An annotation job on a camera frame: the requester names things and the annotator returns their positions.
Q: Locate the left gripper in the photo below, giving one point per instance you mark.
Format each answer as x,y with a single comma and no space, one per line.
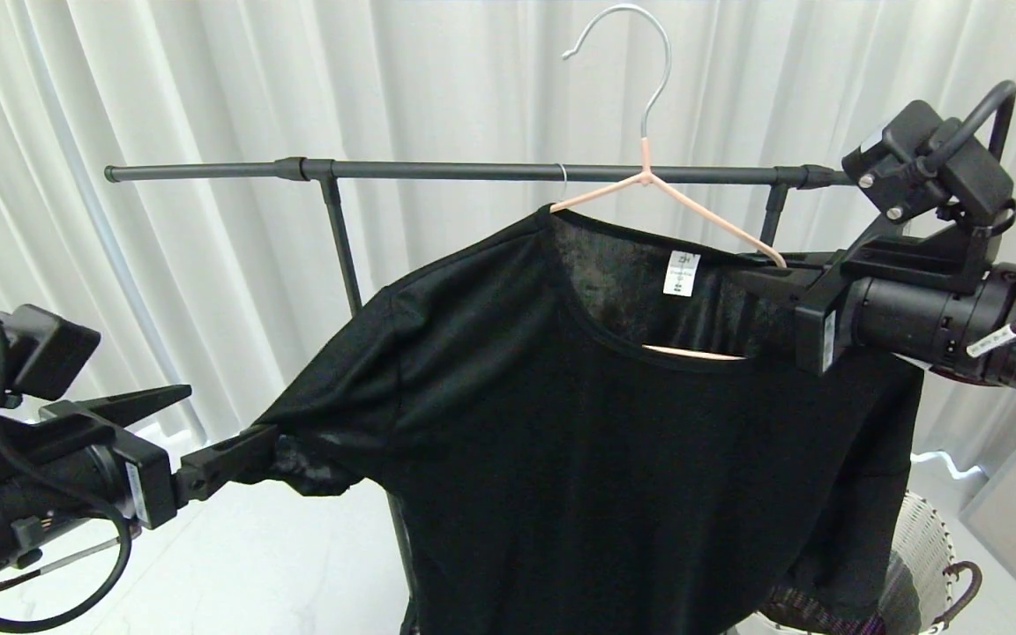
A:
58,485

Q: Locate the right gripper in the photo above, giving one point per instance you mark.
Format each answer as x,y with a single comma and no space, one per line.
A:
905,322

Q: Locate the pink clothes hanger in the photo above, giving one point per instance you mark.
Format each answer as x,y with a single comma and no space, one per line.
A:
564,176
646,168

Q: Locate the black garment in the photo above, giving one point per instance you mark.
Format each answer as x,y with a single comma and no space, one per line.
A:
561,441

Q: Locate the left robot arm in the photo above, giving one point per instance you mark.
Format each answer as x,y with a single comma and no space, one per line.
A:
76,554

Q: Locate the white laundry basket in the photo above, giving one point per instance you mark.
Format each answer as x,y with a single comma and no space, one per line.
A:
922,547

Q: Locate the white curtain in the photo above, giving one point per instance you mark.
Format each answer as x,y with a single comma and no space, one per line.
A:
208,88

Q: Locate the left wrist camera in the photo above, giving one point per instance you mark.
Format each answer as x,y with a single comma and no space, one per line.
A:
49,348

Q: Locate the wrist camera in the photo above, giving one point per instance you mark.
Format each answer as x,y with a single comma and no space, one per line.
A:
931,168
49,348

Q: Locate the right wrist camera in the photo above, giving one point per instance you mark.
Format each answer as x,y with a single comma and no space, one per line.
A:
931,168

